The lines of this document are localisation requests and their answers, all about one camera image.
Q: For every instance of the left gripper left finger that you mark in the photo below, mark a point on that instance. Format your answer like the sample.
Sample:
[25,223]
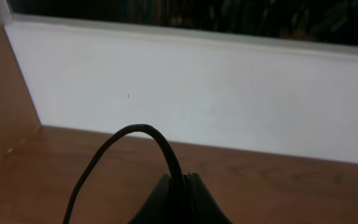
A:
[158,207]

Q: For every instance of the dark window with frame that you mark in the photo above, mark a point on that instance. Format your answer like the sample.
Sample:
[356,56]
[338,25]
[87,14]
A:
[332,22]

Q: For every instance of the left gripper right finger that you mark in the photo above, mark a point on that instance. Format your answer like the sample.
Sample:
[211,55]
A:
[203,208]

